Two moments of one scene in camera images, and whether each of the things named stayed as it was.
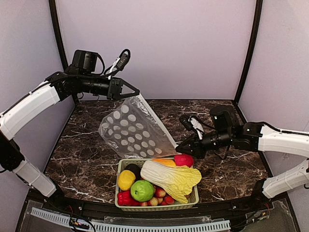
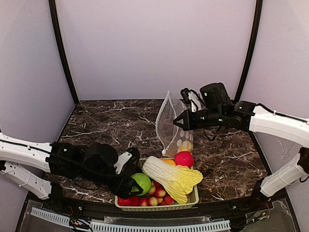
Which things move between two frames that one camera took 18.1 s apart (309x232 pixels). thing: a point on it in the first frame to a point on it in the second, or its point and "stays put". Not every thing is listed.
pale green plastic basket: [193, 198] stays put
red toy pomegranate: [184, 159] stays put
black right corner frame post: [259, 5] stays put
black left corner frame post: [52, 7] stays put
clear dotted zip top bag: [131, 128] to [173, 138]
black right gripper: [197, 144] to [188, 120]
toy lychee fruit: [154, 201] stays put
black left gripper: [115, 88] to [122, 186]
